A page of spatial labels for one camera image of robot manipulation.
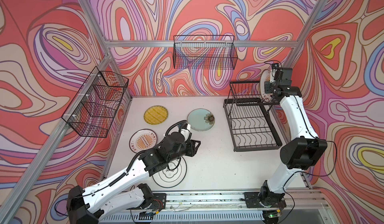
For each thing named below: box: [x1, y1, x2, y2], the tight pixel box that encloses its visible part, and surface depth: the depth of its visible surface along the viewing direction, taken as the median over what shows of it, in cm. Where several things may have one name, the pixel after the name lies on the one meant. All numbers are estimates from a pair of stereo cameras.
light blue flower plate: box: [187, 108, 216, 132], surface depth 107 cm
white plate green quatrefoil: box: [152, 157, 187, 188], surface depth 82 cm
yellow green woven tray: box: [143, 105, 169, 125], surface depth 110 cm
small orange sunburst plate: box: [129, 128, 158, 154], surface depth 98 cm
